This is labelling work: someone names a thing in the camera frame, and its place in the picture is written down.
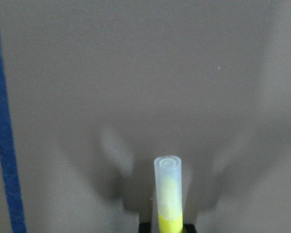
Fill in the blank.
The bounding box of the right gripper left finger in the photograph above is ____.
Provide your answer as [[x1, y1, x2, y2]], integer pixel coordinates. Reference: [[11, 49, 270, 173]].
[[138, 222, 158, 233]]

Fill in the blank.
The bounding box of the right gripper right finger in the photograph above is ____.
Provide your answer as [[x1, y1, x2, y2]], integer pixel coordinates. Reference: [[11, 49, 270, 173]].
[[183, 224, 197, 233]]

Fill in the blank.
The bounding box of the yellow highlighter pen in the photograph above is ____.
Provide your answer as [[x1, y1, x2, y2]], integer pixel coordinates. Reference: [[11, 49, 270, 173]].
[[154, 155, 183, 233]]

